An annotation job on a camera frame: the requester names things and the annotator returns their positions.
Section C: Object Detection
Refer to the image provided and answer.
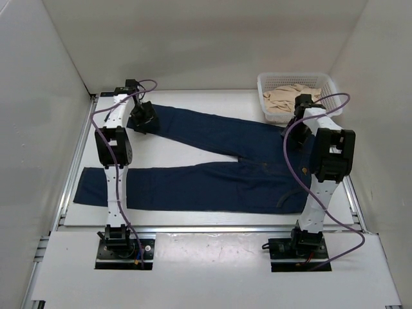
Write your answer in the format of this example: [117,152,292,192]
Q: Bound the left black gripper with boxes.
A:
[129,100,159,134]

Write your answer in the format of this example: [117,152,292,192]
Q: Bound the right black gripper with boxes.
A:
[281,117,312,149]

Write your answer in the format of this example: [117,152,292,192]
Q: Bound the dark blue denim trousers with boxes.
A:
[73,102,318,215]

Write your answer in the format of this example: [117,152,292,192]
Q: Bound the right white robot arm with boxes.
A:
[283,94,356,258]

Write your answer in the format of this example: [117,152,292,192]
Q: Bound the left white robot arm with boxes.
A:
[90,79,157,261]

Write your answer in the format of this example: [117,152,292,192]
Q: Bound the beige trousers in basket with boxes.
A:
[263,84,321,113]

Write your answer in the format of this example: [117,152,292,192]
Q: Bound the blue label sticker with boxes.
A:
[99,92,114,97]

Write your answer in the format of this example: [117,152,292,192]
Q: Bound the white plastic mesh basket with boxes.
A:
[257,73,343,125]

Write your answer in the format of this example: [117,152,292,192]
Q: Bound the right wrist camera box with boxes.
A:
[295,94,317,109]

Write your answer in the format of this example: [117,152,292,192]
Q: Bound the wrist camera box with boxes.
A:
[295,94,317,109]
[125,79,139,92]

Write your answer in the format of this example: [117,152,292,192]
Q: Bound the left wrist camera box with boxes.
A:
[125,79,139,92]

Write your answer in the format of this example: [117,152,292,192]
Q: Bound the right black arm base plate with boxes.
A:
[261,238,332,272]

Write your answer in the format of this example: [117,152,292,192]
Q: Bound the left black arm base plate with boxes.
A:
[95,238,156,270]

